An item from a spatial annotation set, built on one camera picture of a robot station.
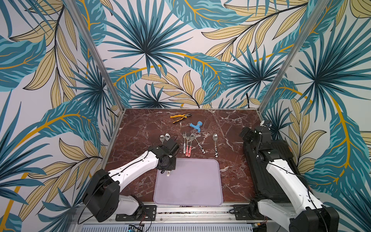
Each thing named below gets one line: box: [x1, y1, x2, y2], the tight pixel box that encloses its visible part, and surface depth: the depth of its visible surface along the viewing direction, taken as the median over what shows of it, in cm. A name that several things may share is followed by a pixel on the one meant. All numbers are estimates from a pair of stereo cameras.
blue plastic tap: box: [189, 120, 203, 133], surface depth 109 cm
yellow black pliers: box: [170, 112, 193, 124], surface depth 116 cm
